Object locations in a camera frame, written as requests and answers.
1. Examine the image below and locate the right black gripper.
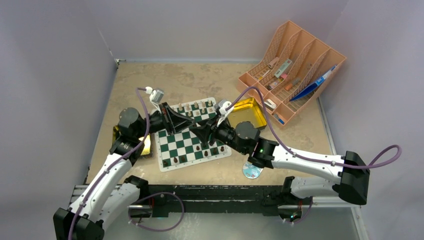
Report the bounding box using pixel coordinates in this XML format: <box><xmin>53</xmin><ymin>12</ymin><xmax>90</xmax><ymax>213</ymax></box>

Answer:
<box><xmin>190</xmin><ymin>113</ymin><xmax>248</xmax><ymax>155</ymax></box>

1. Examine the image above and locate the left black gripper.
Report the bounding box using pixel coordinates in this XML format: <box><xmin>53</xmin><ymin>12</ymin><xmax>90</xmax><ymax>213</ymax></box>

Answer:
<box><xmin>134</xmin><ymin>102</ymin><xmax>195</xmax><ymax>139</ymax></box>

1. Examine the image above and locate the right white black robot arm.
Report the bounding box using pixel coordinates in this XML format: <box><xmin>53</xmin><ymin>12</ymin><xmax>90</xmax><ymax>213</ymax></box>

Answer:
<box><xmin>189</xmin><ymin>119</ymin><xmax>370</xmax><ymax>206</ymax></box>

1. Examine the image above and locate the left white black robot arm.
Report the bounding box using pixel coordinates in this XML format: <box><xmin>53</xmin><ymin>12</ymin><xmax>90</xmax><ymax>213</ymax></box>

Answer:
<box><xmin>53</xmin><ymin>102</ymin><xmax>195</xmax><ymax>240</ymax></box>

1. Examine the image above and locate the white chess pieces row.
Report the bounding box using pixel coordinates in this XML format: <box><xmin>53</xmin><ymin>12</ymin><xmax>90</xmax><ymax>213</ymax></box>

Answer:
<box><xmin>172</xmin><ymin>100</ymin><xmax>216</xmax><ymax>121</ymax></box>

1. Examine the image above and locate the green white chess board mat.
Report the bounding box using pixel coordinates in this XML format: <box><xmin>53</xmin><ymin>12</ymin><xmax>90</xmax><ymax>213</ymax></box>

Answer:
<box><xmin>154</xmin><ymin>97</ymin><xmax>232</xmax><ymax>172</ymax></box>

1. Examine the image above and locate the left gold tin tray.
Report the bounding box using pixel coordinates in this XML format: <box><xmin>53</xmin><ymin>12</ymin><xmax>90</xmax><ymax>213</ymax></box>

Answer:
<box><xmin>109</xmin><ymin>125</ymin><xmax>153</xmax><ymax>161</ymax></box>

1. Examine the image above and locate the gold tin tray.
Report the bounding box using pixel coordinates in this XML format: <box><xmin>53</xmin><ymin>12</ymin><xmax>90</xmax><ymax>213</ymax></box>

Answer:
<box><xmin>227</xmin><ymin>97</ymin><xmax>267</xmax><ymax>130</ymax></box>
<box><xmin>109</xmin><ymin>125</ymin><xmax>153</xmax><ymax>161</ymax></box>

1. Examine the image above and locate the right gold tin tray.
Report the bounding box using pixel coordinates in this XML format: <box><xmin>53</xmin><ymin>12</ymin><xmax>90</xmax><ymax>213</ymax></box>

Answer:
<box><xmin>227</xmin><ymin>97</ymin><xmax>267</xmax><ymax>130</ymax></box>

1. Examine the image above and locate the blue packaged toy blister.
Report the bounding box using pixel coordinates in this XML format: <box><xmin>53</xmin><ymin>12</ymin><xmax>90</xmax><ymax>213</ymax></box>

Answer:
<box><xmin>242</xmin><ymin>161</ymin><xmax>263</xmax><ymax>179</ymax></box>

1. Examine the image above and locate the white stapler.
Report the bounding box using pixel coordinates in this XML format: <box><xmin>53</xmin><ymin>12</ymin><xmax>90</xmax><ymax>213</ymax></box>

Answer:
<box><xmin>264</xmin><ymin>99</ymin><xmax>277</xmax><ymax>111</ymax></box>

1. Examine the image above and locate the teal white box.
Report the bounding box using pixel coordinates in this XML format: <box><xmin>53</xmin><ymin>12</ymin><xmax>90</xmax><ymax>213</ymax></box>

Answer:
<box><xmin>274</xmin><ymin>58</ymin><xmax>293</xmax><ymax>78</ymax></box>

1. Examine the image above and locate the peach plastic file organizer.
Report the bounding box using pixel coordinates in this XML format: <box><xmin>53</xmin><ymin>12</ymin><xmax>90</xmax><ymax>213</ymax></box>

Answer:
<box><xmin>236</xmin><ymin>20</ymin><xmax>347</xmax><ymax>125</ymax></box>

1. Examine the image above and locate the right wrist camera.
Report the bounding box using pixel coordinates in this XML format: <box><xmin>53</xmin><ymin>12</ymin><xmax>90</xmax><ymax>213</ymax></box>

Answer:
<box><xmin>214</xmin><ymin>99</ymin><xmax>235</xmax><ymax>127</ymax></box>

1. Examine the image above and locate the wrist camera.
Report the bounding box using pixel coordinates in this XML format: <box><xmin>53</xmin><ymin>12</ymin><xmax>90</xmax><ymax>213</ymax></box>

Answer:
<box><xmin>214</xmin><ymin>99</ymin><xmax>235</xmax><ymax>127</ymax></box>
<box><xmin>145</xmin><ymin>86</ymin><xmax>165</xmax><ymax>112</ymax></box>

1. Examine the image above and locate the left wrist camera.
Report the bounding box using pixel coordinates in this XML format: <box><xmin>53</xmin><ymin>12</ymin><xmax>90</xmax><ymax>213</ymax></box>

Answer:
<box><xmin>145</xmin><ymin>86</ymin><xmax>165</xmax><ymax>112</ymax></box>

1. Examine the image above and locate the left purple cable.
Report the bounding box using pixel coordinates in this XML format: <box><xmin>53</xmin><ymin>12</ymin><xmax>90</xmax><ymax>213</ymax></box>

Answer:
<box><xmin>67</xmin><ymin>87</ymin><xmax>185</xmax><ymax>240</ymax></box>

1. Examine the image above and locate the purple cable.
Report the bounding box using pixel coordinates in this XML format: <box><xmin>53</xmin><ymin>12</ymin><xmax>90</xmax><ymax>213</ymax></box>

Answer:
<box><xmin>226</xmin><ymin>86</ymin><xmax>403</xmax><ymax>170</ymax></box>
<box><xmin>67</xmin><ymin>87</ymin><xmax>185</xmax><ymax>240</ymax></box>

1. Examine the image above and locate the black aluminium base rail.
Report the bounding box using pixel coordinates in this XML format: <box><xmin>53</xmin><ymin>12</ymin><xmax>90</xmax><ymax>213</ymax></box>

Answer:
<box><xmin>67</xmin><ymin>184</ymin><xmax>361</xmax><ymax>220</ymax></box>

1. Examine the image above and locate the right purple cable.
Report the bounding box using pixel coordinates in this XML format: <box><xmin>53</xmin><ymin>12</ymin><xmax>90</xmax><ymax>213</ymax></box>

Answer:
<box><xmin>226</xmin><ymin>86</ymin><xmax>403</xmax><ymax>170</ymax></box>

